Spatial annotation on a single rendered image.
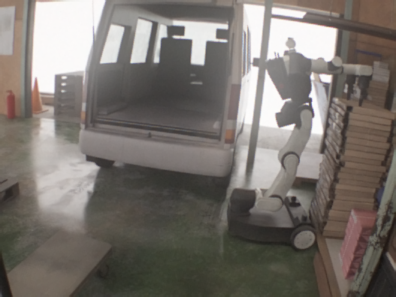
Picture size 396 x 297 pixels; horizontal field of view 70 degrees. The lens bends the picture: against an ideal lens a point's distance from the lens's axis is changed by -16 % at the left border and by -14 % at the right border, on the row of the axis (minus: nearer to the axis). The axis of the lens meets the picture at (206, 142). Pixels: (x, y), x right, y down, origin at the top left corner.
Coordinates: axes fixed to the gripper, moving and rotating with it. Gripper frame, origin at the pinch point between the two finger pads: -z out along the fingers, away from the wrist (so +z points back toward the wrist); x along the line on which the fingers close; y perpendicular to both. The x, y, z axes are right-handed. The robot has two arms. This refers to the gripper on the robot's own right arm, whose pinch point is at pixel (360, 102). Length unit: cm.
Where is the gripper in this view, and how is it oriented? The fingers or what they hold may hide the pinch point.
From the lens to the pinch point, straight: 235.8
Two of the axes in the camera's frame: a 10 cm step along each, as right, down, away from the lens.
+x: 1.6, -2.5, 9.5
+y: -9.8, -1.4, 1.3
